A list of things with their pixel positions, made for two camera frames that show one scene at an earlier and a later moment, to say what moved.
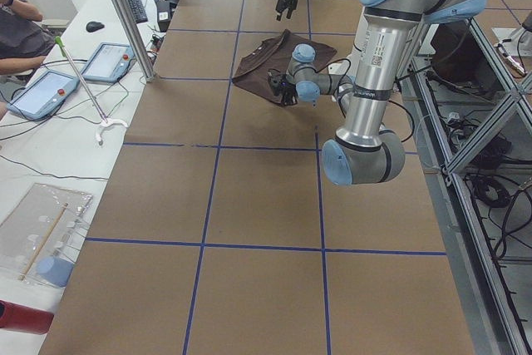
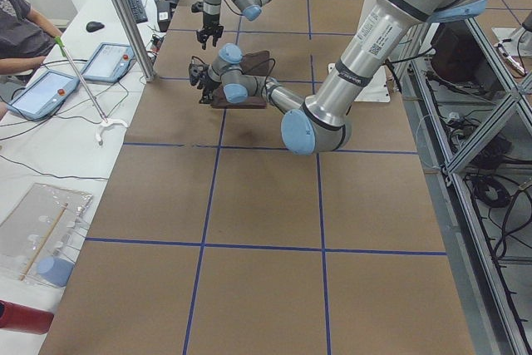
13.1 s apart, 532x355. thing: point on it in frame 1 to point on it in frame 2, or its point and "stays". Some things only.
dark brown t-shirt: x=278 y=53 to x=256 y=63
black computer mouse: x=92 y=27 stays
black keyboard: x=135 y=4 stays
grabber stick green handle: x=105 y=122 stays
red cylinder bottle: x=24 y=318 stays
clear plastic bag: x=41 y=233 stays
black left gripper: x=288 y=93 to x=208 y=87
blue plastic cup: x=55 y=269 stays
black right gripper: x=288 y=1 to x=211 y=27
